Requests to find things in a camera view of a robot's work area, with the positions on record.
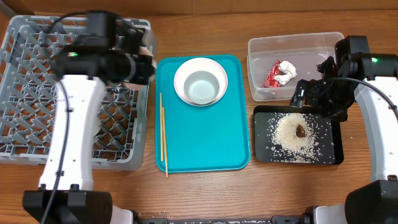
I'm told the red wrapper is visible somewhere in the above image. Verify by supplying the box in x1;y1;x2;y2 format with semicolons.
262;60;281;88

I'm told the crumpled white tissue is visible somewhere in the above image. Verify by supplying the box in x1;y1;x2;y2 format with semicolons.
275;61;297;86

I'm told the black food waste tray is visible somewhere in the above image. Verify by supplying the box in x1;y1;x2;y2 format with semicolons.
253;105;344;165

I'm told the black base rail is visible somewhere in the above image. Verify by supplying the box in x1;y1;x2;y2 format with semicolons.
132;210;315;224

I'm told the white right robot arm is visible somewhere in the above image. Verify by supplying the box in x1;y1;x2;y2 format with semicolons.
290;35;397;224

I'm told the large white pink plate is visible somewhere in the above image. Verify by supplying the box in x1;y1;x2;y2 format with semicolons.
174;57;228;106

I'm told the wooden chopstick right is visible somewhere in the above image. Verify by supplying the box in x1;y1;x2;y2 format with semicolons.
162;107;169;178

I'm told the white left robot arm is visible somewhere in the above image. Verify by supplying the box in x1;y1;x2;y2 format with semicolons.
22;11;155;223

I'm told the grey dishwasher rack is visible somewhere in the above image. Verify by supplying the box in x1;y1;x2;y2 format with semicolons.
1;16;149;170

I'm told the teal plastic tray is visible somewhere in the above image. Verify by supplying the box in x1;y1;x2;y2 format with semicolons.
154;55;251;173

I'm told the pile of rice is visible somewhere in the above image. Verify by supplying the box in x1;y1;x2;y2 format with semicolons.
260;113;335;164

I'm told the wooden chopstick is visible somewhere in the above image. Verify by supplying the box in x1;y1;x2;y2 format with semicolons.
159;92;164;162
162;107;169;178

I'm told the grey bowl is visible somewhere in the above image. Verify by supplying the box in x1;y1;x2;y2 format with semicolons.
183;71;220;106

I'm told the clear plastic bin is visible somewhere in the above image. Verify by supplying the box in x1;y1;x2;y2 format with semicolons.
247;32;344;102

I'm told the brown food chunk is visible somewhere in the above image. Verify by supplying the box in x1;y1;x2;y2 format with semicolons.
296;124;306;138

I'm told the wooden chopstick left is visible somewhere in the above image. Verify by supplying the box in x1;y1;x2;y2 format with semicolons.
159;92;164;162

